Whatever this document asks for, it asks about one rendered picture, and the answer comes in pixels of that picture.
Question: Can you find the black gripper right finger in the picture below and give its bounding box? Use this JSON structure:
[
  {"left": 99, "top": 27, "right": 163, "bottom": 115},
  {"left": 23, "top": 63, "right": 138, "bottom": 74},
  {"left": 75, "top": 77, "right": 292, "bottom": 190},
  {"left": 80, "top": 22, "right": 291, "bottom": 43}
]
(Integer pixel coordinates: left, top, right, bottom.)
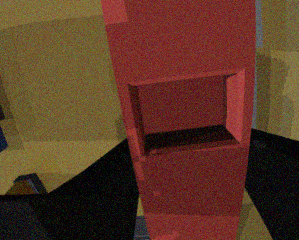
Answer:
[{"left": 245, "top": 128, "right": 299, "bottom": 240}]

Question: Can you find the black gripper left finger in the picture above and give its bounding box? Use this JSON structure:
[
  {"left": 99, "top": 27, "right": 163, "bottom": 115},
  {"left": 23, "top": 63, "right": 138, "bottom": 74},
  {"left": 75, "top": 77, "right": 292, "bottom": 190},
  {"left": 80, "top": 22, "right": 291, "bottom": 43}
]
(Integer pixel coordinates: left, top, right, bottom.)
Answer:
[{"left": 0, "top": 137, "right": 138, "bottom": 240}]

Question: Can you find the red tapered block with square sockets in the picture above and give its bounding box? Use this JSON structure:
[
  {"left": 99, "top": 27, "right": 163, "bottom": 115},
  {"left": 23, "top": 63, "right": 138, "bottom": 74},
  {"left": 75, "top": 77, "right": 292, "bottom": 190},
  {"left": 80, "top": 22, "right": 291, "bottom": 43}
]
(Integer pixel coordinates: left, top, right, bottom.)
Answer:
[{"left": 100, "top": 0, "right": 256, "bottom": 240}]

